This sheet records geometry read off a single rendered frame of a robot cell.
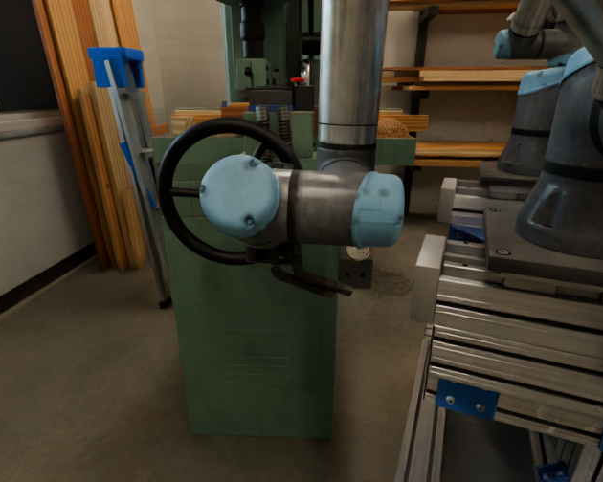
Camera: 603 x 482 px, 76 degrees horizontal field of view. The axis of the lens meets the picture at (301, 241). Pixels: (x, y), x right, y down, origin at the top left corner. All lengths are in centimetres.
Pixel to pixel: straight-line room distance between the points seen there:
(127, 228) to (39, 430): 125
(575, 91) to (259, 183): 37
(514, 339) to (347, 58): 42
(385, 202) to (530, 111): 71
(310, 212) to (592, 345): 41
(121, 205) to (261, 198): 210
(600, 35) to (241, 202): 32
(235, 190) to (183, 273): 71
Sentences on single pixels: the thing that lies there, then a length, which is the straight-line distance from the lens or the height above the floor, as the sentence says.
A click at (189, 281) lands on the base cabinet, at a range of 106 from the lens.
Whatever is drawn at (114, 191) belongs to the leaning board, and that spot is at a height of 47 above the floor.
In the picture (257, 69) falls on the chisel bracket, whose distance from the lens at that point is 102.
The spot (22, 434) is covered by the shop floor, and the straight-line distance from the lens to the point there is 161.
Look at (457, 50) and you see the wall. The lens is 343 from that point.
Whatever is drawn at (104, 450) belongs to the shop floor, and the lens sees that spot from 144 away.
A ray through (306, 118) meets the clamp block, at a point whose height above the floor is 95.
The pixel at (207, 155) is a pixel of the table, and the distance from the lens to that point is 94.
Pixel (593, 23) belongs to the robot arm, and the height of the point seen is 105.
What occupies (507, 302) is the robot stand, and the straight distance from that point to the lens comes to 58.
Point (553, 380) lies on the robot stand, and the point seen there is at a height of 64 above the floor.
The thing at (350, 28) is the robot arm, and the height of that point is 106.
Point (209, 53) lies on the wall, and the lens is 355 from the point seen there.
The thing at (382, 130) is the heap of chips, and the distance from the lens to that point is 93.
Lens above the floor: 100
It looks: 21 degrees down
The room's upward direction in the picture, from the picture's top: straight up
